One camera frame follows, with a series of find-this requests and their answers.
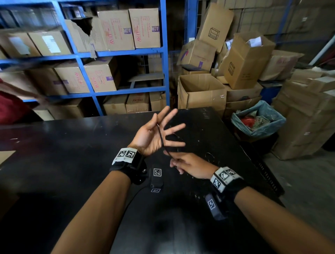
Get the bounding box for bin with blue bag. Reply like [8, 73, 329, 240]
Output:
[231, 100, 286, 140]

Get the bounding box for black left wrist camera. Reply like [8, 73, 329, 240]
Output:
[150, 167, 164, 193]

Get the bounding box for white pole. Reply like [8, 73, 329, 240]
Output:
[308, 34, 335, 66]

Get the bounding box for shelved cardboard boxes with print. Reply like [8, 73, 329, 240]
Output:
[0, 8, 168, 121]

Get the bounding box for black wristband with markers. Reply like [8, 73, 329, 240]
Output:
[210, 167, 248, 202]
[110, 147, 148, 185]

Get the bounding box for stack of taped cardboard boxes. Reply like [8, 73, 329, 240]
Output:
[271, 67, 335, 160]

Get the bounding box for person's right hand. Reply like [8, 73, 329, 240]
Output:
[163, 150, 219, 180]

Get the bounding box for blue metal shelf rack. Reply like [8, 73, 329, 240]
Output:
[0, 0, 170, 117]

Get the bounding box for blue plastic container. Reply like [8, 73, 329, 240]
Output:
[260, 82, 282, 105]

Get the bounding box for blue metal rack upright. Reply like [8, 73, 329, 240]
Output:
[184, 0, 200, 44]

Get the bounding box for person's right forearm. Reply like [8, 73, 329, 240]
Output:
[234, 187, 335, 254]

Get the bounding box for black left wristband with markers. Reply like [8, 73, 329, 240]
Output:
[110, 147, 148, 185]

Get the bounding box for thin black cord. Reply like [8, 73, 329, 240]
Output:
[156, 124, 174, 159]

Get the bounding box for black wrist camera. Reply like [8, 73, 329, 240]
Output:
[205, 193, 227, 221]
[150, 167, 164, 193]

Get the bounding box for person's left hand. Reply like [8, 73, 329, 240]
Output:
[128, 106, 186, 157]

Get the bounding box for pile of brown cardboard boxes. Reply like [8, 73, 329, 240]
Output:
[177, 3, 305, 118]

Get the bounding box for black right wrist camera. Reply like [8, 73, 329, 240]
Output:
[205, 193, 227, 221]

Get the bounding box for black right wristband with markers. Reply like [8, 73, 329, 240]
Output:
[210, 167, 248, 202]

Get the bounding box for person's left forearm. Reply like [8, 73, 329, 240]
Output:
[51, 171, 131, 254]

